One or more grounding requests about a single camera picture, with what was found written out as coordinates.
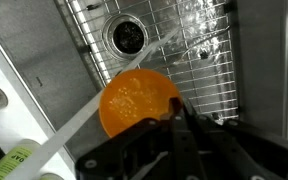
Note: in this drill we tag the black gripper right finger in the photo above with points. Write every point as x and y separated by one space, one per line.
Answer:
223 157

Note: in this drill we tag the small orange bowl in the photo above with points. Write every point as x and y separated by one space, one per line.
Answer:
132 96

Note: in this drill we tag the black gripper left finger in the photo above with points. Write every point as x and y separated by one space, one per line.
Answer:
186 161

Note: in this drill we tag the sink drain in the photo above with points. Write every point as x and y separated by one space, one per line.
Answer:
124 36

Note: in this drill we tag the stainless steel sink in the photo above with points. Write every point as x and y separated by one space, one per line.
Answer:
52 71

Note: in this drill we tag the tall green soap bottle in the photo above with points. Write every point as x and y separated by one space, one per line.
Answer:
16 156

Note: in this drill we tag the steel sink grid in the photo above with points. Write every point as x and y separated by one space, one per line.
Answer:
198 58

